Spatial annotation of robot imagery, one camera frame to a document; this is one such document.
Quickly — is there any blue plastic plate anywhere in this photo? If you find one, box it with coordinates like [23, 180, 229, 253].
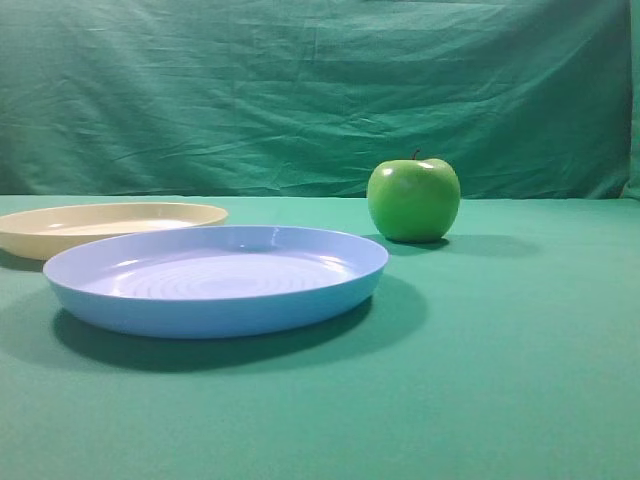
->
[43, 225, 389, 339]

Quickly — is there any green apple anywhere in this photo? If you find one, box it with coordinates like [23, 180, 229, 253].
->
[366, 157, 461, 243]

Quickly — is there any green backdrop cloth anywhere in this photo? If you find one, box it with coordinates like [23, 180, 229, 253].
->
[1, 1, 639, 199]

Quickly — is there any green table cloth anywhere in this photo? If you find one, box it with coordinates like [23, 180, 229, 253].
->
[1, 199, 639, 479]

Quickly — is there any yellow plastic plate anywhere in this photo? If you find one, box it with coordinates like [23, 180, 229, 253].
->
[1, 202, 229, 260]

